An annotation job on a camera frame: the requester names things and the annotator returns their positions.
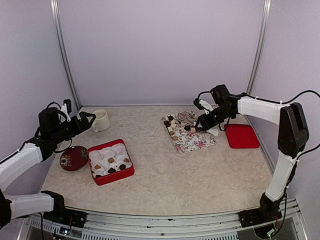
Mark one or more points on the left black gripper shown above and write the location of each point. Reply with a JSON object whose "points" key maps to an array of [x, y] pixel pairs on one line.
{"points": [[84, 125]]}

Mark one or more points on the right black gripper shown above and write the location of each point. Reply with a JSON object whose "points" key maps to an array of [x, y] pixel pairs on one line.
{"points": [[205, 122]]}

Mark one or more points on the metal serving tongs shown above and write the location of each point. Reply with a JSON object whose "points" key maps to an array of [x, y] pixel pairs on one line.
{"points": [[187, 117]]}

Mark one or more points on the red box lid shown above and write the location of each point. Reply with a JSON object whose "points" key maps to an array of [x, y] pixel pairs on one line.
{"points": [[241, 136]]}

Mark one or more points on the caramel square chocolate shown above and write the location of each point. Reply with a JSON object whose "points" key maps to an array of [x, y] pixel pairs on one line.
{"points": [[111, 160]]}

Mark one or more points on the red chocolate box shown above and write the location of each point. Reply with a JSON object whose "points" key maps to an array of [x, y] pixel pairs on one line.
{"points": [[100, 154]]}

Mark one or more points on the dark square chocolate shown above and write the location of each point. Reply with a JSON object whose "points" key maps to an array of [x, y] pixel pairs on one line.
{"points": [[111, 170]]}

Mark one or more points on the dark dome chocolate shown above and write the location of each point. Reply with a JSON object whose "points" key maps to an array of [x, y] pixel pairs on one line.
{"points": [[122, 167]]}

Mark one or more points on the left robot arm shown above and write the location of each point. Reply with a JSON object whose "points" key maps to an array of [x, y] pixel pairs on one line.
{"points": [[55, 127]]}

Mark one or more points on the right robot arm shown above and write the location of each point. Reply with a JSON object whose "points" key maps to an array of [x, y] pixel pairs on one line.
{"points": [[292, 137]]}

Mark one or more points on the cream ceramic mug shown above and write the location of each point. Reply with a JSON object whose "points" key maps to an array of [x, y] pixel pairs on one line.
{"points": [[101, 122]]}

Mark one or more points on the floral rectangular tray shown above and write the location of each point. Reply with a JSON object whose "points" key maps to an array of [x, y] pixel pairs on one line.
{"points": [[186, 138]]}

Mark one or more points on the red floral round tin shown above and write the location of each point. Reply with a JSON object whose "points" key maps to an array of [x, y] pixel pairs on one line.
{"points": [[74, 158]]}

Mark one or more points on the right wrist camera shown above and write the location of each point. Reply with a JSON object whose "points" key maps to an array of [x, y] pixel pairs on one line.
{"points": [[203, 105]]}

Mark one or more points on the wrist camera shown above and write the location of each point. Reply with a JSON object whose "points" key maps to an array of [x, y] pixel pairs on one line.
{"points": [[203, 105], [66, 109]]}

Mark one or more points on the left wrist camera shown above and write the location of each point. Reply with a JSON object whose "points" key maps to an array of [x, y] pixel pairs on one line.
{"points": [[66, 109]]}

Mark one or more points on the left aluminium frame post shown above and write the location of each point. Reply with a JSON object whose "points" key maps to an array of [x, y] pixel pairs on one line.
{"points": [[55, 12]]}

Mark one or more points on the aluminium frame post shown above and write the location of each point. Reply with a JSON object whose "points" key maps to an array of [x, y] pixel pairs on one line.
{"points": [[267, 4], [55, 12]]}

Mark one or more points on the front aluminium rail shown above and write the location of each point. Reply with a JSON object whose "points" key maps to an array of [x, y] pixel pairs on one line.
{"points": [[211, 226]]}

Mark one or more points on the right aluminium frame post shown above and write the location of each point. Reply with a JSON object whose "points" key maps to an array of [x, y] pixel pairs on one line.
{"points": [[267, 4]]}

